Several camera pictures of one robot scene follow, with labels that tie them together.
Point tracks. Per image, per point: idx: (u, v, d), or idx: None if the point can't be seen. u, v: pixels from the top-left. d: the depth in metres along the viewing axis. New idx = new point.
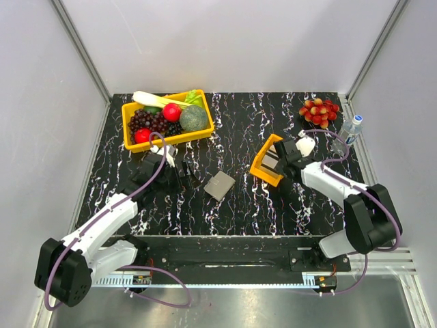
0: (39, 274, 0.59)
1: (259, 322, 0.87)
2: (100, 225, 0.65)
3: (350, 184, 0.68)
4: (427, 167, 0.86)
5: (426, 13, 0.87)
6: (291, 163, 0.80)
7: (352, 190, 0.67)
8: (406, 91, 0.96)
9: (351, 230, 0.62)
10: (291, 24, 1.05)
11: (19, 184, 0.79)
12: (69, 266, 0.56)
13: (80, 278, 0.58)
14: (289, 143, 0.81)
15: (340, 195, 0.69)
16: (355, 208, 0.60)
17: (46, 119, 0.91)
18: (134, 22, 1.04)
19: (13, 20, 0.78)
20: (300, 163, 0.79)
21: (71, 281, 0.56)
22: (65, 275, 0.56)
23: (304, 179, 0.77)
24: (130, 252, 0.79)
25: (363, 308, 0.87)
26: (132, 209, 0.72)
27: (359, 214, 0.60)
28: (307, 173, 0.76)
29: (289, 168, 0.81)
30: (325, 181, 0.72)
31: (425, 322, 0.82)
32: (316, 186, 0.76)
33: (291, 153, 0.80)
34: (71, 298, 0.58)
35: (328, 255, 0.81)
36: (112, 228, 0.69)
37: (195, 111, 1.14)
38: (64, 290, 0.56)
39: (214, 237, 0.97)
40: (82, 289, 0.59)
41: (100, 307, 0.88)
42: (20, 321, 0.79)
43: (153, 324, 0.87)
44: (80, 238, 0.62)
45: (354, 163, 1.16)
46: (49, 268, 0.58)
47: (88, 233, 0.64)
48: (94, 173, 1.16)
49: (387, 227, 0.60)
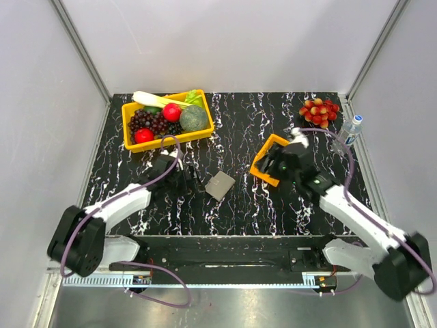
0: (55, 240, 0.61)
1: (259, 322, 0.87)
2: (119, 202, 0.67)
3: (388, 233, 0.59)
4: (427, 167, 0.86)
5: (426, 13, 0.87)
6: (305, 182, 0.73)
7: (390, 240, 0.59)
8: (407, 92, 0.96)
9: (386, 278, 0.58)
10: (292, 24, 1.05)
11: (19, 184, 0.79)
12: (89, 231, 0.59)
13: (95, 248, 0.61)
14: (304, 156, 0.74)
15: (375, 243, 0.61)
16: (397, 266, 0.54)
17: (46, 119, 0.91)
18: (134, 21, 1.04)
19: (13, 19, 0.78)
20: (315, 185, 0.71)
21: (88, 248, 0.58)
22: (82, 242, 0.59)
23: (322, 203, 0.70)
24: (134, 247, 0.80)
25: (363, 308, 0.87)
26: (145, 198, 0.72)
27: (400, 272, 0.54)
28: (330, 202, 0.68)
29: (304, 190, 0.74)
30: (355, 219, 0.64)
31: (425, 322, 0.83)
32: (341, 218, 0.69)
33: (306, 167, 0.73)
34: (83, 266, 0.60)
35: (331, 261, 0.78)
36: (127, 210, 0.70)
37: (195, 111, 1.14)
38: (80, 257, 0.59)
39: (214, 237, 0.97)
40: (93, 260, 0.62)
41: (100, 307, 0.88)
42: (20, 321, 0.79)
43: (153, 324, 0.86)
44: (102, 208, 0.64)
45: (354, 164, 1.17)
46: (66, 236, 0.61)
47: (108, 206, 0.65)
48: (94, 173, 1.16)
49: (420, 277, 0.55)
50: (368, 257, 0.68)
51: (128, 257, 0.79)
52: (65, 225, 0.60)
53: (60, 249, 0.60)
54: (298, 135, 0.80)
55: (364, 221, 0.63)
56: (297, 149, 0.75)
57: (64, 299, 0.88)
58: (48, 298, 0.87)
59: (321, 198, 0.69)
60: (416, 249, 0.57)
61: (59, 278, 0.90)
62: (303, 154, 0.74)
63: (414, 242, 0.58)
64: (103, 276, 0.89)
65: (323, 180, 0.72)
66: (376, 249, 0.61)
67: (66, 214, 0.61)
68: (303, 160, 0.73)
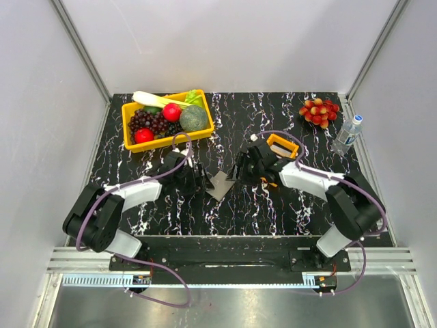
0: (73, 214, 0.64)
1: (259, 322, 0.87)
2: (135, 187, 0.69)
3: (328, 176, 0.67)
4: (427, 167, 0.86)
5: (426, 13, 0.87)
6: (268, 167, 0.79)
7: (331, 181, 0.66)
8: (407, 92, 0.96)
9: (341, 221, 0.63)
10: (291, 24, 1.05)
11: (19, 184, 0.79)
12: (108, 208, 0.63)
13: (111, 224, 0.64)
14: (263, 147, 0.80)
15: (322, 190, 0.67)
16: (339, 199, 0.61)
17: (46, 119, 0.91)
18: (134, 22, 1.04)
19: (13, 19, 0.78)
20: (275, 167, 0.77)
21: (106, 221, 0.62)
22: (102, 214, 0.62)
23: (283, 181, 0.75)
24: (137, 242, 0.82)
25: (363, 308, 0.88)
26: (157, 190, 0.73)
27: (345, 205, 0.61)
28: (285, 173, 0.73)
29: (268, 173, 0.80)
30: (302, 178, 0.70)
31: (425, 322, 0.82)
32: (297, 186, 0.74)
33: (268, 156, 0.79)
34: (97, 241, 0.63)
35: (330, 254, 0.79)
36: (140, 197, 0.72)
37: (195, 111, 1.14)
38: (95, 231, 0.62)
39: (214, 237, 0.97)
40: (106, 237, 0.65)
41: (100, 307, 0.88)
42: (21, 321, 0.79)
43: (153, 324, 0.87)
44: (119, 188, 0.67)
45: (354, 163, 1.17)
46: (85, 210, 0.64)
47: (125, 188, 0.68)
48: (95, 173, 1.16)
49: (371, 209, 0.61)
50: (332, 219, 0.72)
51: (130, 251, 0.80)
52: (87, 199, 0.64)
53: (77, 223, 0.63)
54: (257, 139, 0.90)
55: (309, 175, 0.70)
56: (257, 141, 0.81)
57: (64, 299, 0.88)
58: (48, 299, 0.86)
59: (279, 174, 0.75)
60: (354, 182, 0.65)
61: (59, 278, 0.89)
62: (262, 145, 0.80)
63: (351, 178, 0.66)
64: (103, 276, 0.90)
65: (280, 161, 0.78)
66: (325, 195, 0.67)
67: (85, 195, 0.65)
68: (263, 150, 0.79)
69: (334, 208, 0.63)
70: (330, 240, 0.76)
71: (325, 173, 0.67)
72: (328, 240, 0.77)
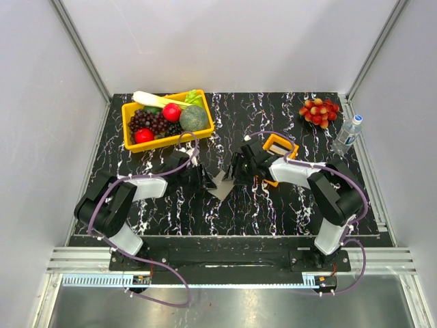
0: (85, 198, 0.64)
1: (259, 322, 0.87)
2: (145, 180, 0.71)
3: (311, 165, 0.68)
4: (427, 167, 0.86)
5: (426, 13, 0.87)
6: (260, 164, 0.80)
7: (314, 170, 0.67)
8: (407, 91, 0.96)
9: (325, 206, 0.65)
10: (291, 24, 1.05)
11: (19, 184, 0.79)
12: (121, 195, 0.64)
13: (123, 211, 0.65)
14: (255, 145, 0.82)
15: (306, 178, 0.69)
16: (320, 185, 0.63)
17: (46, 119, 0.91)
18: (133, 22, 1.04)
19: (13, 20, 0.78)
20: (267, 163, 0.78)
21: (120, 206, 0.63)
22: (115, 201, 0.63)
23: (273, 175, 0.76)
24: (139, 240, 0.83)
25: (363, 308, 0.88)
26: (162, 186, 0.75)
27: (328, 190, 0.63)
28: (274, 168, 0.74)
29: (259, 169, 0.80)
30: (288, 169, 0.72)
31: (425, 322, 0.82)
32: (286, 178, 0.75)
33: (259, 153, 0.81)
34: (109, 226, 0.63)
35: (328, 251, 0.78)
36: (147, 190, 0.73)
37: (195, 111, 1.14)
38: (108, 218, 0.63)
39: (214, 237, 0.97)
40: (116, 225, 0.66)
41: (100, 307, 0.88)
42: (20, 321, 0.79)
43: (153, 324, 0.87)
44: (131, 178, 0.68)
45: (354, 163, 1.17)
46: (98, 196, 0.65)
47: (137, 179, 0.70)
48: (94, 173, 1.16)
49: (354, 195, 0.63)
50: None
51: (132, 248, 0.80)
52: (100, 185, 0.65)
53: (89, 208, 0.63)
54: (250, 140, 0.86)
55: (293, 166, 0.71)
56: (249, 140, 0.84)
57: (64, 299, 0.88)
58: (48, 298, 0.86)
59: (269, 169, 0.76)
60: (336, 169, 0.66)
61: (59, 278, 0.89)
62: (254, 143, 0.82)
63: (332, 165, 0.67)
64: (103, 276, 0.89)
65: (271, 158, 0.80)
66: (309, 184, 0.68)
67: (100, 181, 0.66)
68: (255, 148, 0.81)
69: (317, 194, 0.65)
70: (326, 234, 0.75)
71: (307, 162, 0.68)
72: (323, 234, 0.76)
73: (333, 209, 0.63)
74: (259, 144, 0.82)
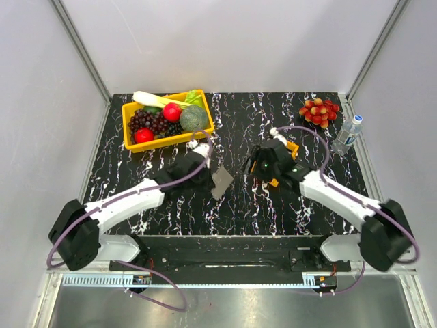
0: (55, 229, 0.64)
1: (259, 322, 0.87)
2: (123, 203, 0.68)
3: (364, 203, 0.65)
4: (427, 167, 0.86)
5: (426, 12, 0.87)
6: (285, 172, 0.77)
7: (366, 210, 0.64)
8: (407, 91, 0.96)
9: (367, 249, 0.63)
10: (291, 24, 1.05)
11: (19, 184, 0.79)
12: (82, 233, 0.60)
13: (86, 247, 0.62)
14: (280, 148, 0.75)
15: (352, 214, 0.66)
16: (375, 235, 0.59)
17: (46, 119, 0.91)
18: (133, 21, 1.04)
19: (13, 19, 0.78)
20: (295, 173, 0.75)
21: (80, 244, 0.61)
22: (77, 237, 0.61)
23: (304, 191, 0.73)
24: (134, 249, 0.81)
25: (364, 309, 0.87)
26: (156, 202, 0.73)
27: (380, 239, 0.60)
28: (308, 186, 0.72)
29: (285, 178, 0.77)
30: (332, 197, 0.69)
31: (425, 322, 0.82)
32: (320, 201, 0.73)
33: (284, 158, 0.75)
34: (72, 259, 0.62)
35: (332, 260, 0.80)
36: (133, 208, 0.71)
37: (195, 111, 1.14)
38: (70, 253, 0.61)
39: (214, 237, 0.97)
40: (85, 257, 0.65)
41: (100, 307, 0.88)
42: (20, 321, 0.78)
43: (153, 324, 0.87)
44: (102, 208, 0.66)
45: (354, 163, 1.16)
46: (65, 227, 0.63)
47: (110, 207, 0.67)
48: (94, 173, 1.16)
49: (403, 242, 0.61)
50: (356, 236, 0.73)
51: (124, 257, 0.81)
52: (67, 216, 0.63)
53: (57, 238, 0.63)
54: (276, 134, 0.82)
55: (341, 197, 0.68)
56: (274, 143, 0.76)
57: (63, 299, 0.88)
58: (48, 299, 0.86)
59: (300, 184, 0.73)
60: (392, 214, 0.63)
61: (59, 278, 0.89)
62: (279, 146, 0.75)
63: (387, 208, 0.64)
64: (103, 276, 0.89)
65: (300, 168, 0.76)
66: (356, 221, 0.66)
67: (68, 209, 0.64)
68: (280, 153, 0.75)
69: (364, 239, 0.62)
70: (341, 249, 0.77)
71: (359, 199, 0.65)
72: (337, 247, 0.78)
73: (381, 256, 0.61)
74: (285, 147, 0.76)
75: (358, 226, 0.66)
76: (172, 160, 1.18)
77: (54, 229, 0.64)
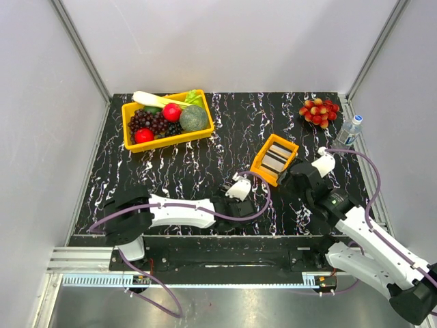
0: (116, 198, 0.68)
1: (259, 322, 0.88)
2: (179, 211, 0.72)
3: (413, 264, 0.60)
4: (427, 167, 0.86)
5: (425, 12, 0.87)
6: (319, 201, 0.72)
7: (415, 272, 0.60)
8: (406, 92, 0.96)
9: (401, 304, 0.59)
10: (291, 24, 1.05)
11: (18, 184, 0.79)
12: (136, 219, 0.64)
13: (130, 232, 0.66)
14: (313, 176, 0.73)
15: (396, 272, 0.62)
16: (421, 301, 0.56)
17: (46, 119, 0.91)
18: (134, 21, 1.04)
19: (13, 19, 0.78)
20: (333, 206, 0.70)
21: (128, 227, 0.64)
22: (130, 220, 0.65)
23: (340, 225, 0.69)
24: (139, 254, 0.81)
25: (363, 309, 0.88)
26: (207, 223, 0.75)
27: (425, 303, 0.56)
28: (349, 226, 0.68)
29: (319, 209, 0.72)
30: (375, 246, 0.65)
31: (425, 322, 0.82)
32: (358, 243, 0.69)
33: (317, 185, 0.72)
34: (113, 236, 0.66)
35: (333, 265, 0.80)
36: (184, 220, 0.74)
37: (195, 111, 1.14)
38: (115, 229, 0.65)
39: (214, 237, 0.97)
40: (123, 239, 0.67)
41: (100, 307, 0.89)
42: (21, 321, 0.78)
43: (153, 324, 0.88)
44: (162, 206, 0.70)
45: (354, 163, 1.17)
46: (123, 204, 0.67)
47: (168, 211, 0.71)
48: (95, 173, 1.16)
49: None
50: (380, 274, 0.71)
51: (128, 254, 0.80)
52: (131, 196, 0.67)
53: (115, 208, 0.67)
54: (324, 154, 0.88)
55: (386, 249, 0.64)
56: (305, 168, 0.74)
57: (64, 298, 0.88)
58: (48, 298, 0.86)
59: (341, 221, 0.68)
60: None
61: (59, 278, 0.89)
62: (312, 173, 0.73)
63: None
64: (103, 276, 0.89)
65: (339, 199, 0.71)
66: (399, 279, 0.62)
67: (138, 190, 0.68)
68: (313, 180, 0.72)
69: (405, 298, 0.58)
70: (352, 268, 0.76)
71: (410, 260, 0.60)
72: (350, 264, 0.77)
73: (414, 314, 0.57)
74: (319, 175, 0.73)
75: (399, 283, 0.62)
76: (172, 160, 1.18)
77: (114, 198, 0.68)
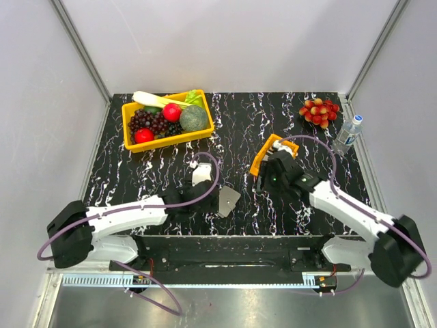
0: (54, 222, 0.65)
1: (259, 322, 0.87)
2: (125, 216, 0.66)
3: (377, 219, 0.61)
4: (427, 167, 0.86)
5: (425, 13, 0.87)
6: (293, 182, 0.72)
7: (379, 226, 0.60)
8: (407, 92, 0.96)
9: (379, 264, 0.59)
10: (291, 24, 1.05)
11: (18, 185, 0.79)
12: (75, 238, 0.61)
13: (77, 251, 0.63)
14: (287, 160, 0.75)
15: (364, 230, 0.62)
16: (388, 251, 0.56)
17: (46, 119, 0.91)
18: (134, 21, 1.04)
19: (13, 20, 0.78)
20: (304, 183, 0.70)
21: (70, 247, 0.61)
22: (70, 239, 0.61)
23: (312, 200, 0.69)
24: (130, 254, 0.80)
25: (363, 309, 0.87)
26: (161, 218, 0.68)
27: (392, 253, 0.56)
28: (318, 197, 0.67)
29: (292, 188, 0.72)
30: (342, 210, 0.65)
31: (425, 322, 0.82)
32: (329, 212, 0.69)
33: (291, 169, 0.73)
34: (61, 257, 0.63)
35: (332, 260, 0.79)
36: (134, 223, 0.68)
37: (195, 111, 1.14)
38: (59, 253, 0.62)
39: (214, 237, 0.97)
40: (74, 259, 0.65)
41: (100, 307, 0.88)
42: (20, 321, 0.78)
43: (153, 324, 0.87)
44: (102, 216, 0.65)
45: (354, 164, 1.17)
46: (64, 224, 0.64)
47: (111, 219, 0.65)
48: (94, 173, 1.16)
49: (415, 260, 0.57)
50: (365, 249, 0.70)
51: (123, 257, 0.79)
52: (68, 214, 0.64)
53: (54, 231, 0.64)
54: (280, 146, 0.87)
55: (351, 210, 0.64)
56: (280, 154, 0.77)
57: (63, 299, 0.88)
58: (48, 299, 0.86)
59: (309, 195, 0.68)
60: (405, 231, 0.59)
61: (59, 278, 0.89)
62: (287, 158, 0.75)
63: (401, 225, 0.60)
64: (103, 276, 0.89)
65: (309, 178, 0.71)
66: (367, 236, 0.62)
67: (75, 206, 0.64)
68: (287, 164, 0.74)
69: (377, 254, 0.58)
70: (347, 256, 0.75)
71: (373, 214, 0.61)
72: (343, 253, 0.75)
73: (393, 274, 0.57)
74: (292, 160, 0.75)
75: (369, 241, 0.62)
76: (172, 160, 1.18)
77: (54, 223, 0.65)
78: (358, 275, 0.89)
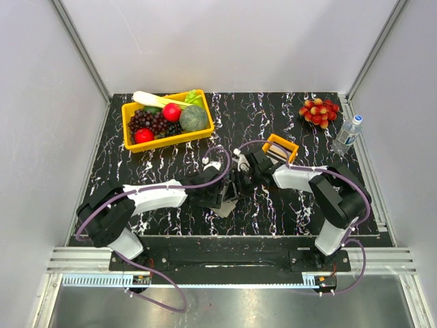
0: (87, 202, 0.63)
1: (259, 322, 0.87)
2: (157, 194, 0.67)
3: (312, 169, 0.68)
4: (427, 167, 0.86)
5: (425, 12, 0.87)
6: (263, 171, 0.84)
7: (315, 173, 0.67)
8: (407, 92, 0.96)
9: (327, 211, 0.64)
10: (291, 24, 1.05)
11: (18, 184, 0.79)
12: (117, 210, 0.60)
13: (116, 226, 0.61)
14: (259, 154, 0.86)
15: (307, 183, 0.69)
16: (320, 187, 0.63)
17: (46, 119, 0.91)
18: (133, 21, 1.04)
19: (13, 20, 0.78)
20: (270, 171, 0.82)
21: (112, 220, 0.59)
22: (110, 213, 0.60)
23: (277, 182, 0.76)
24: (137, 248, 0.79)
25: (363, 308, 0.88)
26: (180, 198, 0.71)
27: (327, 190, 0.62)
28: (278, 175, 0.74)
29: (263, 177, 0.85)
30: (291, 174, 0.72)
31: (425, 322, 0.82)
32: (287, 182, 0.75)
33: (263, 161, 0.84)
34: (98, 236, 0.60)
35: (328, 252, 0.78)
36: (160, 201, 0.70)
37: (195, 111, 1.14)
38: (96, 229, 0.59)
39: (214, 237, 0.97)
40: (109, 236, 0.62)
41: (100, 307, 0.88)
42: (20, 321, 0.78)
43: (153, 324, 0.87)
44: (138, 193, 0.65)
45: (354, 164, 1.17)
46: (98, 204, 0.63)
47: (145, 195, 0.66)
48: (94, 173, 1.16)
49: (356, 198, 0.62)
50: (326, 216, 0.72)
51: (128, 253, 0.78)
52: (102, 194, 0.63)
53: (89, 211, 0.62)
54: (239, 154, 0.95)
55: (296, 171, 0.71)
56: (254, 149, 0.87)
57: (63, 299, 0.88)
58: (48, 299, 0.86)
59: (274, 176, 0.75)
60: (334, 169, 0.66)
61: (59, 278, 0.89)
62: (259, 152, 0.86)
63: (333, 167, 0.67)
64: (104, 276, 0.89)
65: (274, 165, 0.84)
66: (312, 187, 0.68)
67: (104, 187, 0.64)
68: (259, 156, 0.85)
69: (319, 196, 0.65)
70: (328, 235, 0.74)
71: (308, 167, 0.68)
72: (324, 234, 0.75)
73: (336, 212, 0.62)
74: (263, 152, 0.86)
75: None
76: (172, 160, 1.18)
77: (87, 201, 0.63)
78: (358, 275, 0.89)
